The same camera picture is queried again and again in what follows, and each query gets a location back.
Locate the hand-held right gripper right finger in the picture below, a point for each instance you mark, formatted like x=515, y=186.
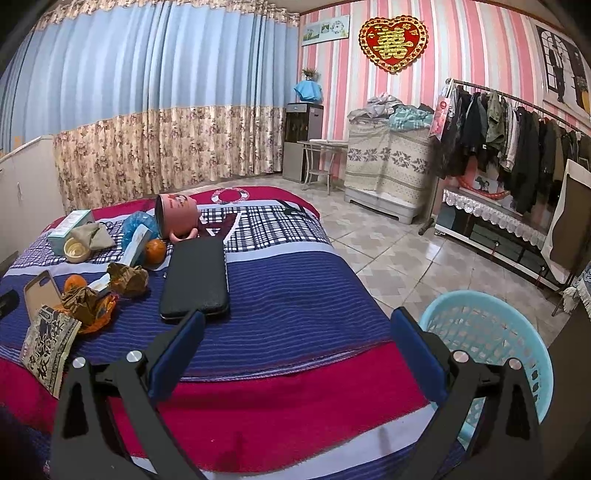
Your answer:
x=418, y=357

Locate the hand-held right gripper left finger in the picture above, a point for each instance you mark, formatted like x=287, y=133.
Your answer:
x=178, y=360

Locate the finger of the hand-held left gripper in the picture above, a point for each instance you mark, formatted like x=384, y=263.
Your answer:
x=7, y=303

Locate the light blue plastic basket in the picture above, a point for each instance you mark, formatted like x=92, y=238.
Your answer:
x=489, y=323

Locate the round tape roll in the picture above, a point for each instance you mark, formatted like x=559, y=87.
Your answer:
x=76, y=251

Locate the blue plastic bag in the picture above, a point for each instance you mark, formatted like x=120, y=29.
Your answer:
x=134, y=226

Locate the brown phone case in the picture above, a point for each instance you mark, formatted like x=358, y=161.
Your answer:
x=41, y=297

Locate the printed paper packet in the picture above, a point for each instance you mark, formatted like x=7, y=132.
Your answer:
x=48, y=348

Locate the orange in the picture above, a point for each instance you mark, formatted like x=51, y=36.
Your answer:
x=156, y=251
x=74, y=282

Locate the brown crumpled paper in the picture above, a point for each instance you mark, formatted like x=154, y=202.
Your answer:
x=82, y=304
x=128, y=278

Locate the black leather wallet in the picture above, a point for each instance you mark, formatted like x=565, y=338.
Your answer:
x=196, y=281

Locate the white tissue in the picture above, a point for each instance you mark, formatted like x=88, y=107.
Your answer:
x=99, y=284

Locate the teal cardboard box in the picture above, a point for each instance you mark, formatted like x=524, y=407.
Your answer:
x=69, y=221

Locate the white cabinet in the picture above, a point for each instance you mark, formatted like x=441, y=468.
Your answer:
x=27, y=194

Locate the khaki cloth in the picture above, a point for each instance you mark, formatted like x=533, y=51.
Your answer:
x=97, y=236

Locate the small white box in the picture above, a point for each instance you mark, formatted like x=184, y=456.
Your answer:
x=136, y=247

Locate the TV stand with lace cloth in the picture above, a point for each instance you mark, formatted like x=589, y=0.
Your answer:
x=489, y=230

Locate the blue fringed cloth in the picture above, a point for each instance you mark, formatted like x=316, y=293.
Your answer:
x=581, y=290

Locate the framed photo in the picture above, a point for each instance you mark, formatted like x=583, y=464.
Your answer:
x=487, y=185

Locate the cabinet under patterned cloth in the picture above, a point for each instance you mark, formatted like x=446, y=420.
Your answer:
x=388, y=170

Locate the small metal table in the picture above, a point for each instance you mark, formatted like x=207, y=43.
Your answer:
x=325, y=145

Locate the pink hanging bag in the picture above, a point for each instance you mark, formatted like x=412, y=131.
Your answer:
x=439, y=117

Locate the grey water dispenser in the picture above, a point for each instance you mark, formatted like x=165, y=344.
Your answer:
x=298, y=138

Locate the pile of clothes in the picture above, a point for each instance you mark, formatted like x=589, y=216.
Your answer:
x=383, y=108

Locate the blue floral curtain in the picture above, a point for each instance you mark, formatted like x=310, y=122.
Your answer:
x=161, y=92

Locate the metal clothes rack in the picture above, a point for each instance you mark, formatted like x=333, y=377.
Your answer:
x=508, y=98

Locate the blue bottle cover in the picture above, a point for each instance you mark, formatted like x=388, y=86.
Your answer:
x=308, y=91

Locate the small potted plant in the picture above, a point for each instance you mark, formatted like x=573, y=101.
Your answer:
x=310, y=73

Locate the red heart wall decoration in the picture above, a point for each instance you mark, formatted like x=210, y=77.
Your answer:
x=392, y=44

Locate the wedding wall poster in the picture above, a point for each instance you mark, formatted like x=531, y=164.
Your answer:
x=561, y=64

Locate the landscape wall picture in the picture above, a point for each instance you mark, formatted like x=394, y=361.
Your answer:
x=325, y=30

